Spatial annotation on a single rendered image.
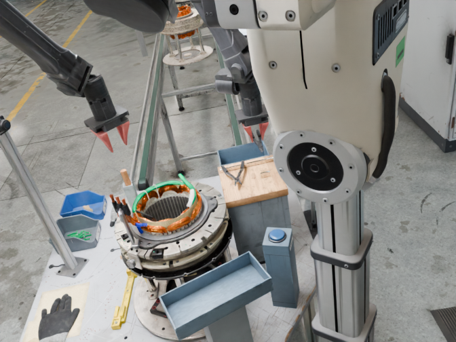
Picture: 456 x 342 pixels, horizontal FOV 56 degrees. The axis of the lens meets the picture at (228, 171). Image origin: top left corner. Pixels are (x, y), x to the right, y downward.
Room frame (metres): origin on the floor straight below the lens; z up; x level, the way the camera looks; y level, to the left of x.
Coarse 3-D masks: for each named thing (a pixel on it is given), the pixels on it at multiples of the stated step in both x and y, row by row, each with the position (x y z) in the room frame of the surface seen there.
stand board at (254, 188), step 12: (252, 168) 1.15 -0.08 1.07; (264, 168) 1.14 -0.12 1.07; (228, 180) 1.12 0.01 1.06; (252, 180) 1.09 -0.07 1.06; (264, 180) 1.08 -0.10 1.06; (276, 180) 1.06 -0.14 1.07; (228, 192) 1.06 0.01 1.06; (240, 192) 1.04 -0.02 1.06; (252, 192) 1.03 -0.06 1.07; (264, 192) 1.02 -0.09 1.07; (276, 192) 1.01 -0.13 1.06; (228, 204) 1.01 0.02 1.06; (240, 204) 1.01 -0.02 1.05
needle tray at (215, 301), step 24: (240, 264) 0.78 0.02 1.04; (192, 288) 0.73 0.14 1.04; (216, 288) 0.73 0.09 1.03; (240, 288) 0.71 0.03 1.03; (264, 288) 0.68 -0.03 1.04; (168, 312) 0.69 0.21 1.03; (192, 312) 0.67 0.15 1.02; (216, 312) 0.64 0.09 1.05; (240, 312) 0.67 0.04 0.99; (216, 336) 0.65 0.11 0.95; (240, 336) 0.67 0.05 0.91
